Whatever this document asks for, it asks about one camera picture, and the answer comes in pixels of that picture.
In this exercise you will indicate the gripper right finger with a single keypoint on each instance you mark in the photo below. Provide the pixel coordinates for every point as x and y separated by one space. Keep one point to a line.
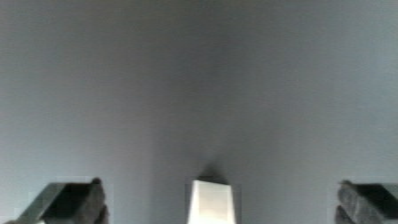
368 203

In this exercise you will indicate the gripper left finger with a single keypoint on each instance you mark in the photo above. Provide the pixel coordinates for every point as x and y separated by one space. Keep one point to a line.
68 204

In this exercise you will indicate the white table leg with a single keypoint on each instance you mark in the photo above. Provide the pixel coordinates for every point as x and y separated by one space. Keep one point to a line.
212 206

